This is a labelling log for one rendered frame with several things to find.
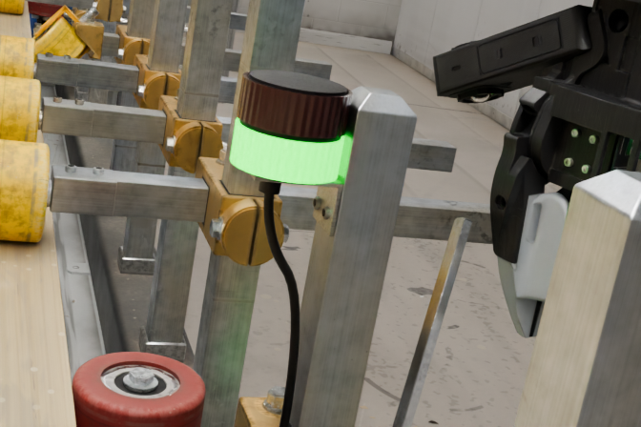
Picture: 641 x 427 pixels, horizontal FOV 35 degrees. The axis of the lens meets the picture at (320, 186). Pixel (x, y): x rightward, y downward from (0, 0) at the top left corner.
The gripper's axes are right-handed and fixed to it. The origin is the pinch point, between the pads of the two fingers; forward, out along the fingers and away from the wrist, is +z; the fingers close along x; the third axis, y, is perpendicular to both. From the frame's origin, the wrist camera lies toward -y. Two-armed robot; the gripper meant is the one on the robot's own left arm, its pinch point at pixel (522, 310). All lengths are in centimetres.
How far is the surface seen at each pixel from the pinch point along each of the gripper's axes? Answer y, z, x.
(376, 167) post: -4.5, -7.6, -9.5
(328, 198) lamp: -6.2, -5.2, -10.9
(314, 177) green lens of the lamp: -4.7, -6.9, -13.4
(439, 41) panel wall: -568, 67, 540
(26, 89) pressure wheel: -61, 2, -7
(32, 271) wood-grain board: -32.4, 9.2, -16.4
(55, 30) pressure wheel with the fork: -105, 3, 14
